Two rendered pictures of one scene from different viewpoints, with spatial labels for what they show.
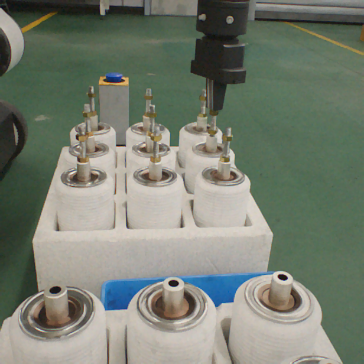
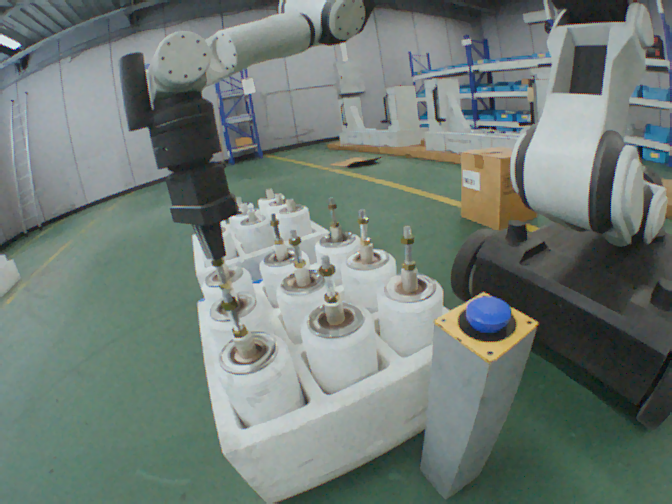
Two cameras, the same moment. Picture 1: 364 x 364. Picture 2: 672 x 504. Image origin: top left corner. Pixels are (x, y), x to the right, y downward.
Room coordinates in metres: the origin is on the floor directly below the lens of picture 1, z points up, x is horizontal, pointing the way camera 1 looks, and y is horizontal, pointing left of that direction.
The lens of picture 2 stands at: (1.21, 0.02, 0.49)
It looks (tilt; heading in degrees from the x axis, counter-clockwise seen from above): 24 degrees down; 167
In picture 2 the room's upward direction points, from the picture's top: 9 degrees counter-clockwise
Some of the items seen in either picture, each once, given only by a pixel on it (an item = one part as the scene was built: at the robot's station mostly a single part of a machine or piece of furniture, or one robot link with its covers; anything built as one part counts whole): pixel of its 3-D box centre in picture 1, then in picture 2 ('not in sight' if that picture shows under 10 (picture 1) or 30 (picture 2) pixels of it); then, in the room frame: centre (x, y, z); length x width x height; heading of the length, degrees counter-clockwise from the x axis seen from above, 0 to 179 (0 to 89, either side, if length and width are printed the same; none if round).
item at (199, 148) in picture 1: (210, 149); (233, 306); (0.79, -0.05, 0.25); 0.08 x 0.08 x 0.01
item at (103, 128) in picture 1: (93, 128); (409, 287); (0.88, 0.20, 0.25); 0.08 x 0.08 x 0.01
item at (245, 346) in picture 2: (201, 123); (245, 344); (0.91, -0.03, 0.26); 0.02 x 0.02 x 0.03
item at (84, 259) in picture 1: (149, 220); (320, 355); (0.78, 0.07, 0.09); 0.39 x 0.39 x 0.18; 9
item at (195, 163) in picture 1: (207, 190); (250, 351); (0.79, -0.05, 0.16); 0.10 x 0.10 x 0.18
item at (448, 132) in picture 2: not in sight; (496, 112); (-0.83, 2.13, 0.45); 1.45 x 0.57 x 0.74; 7
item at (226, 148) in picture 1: (226, 148); not in sight; (0.68, -0.07, 0.30); 0.01 x 0.01 x 0.08
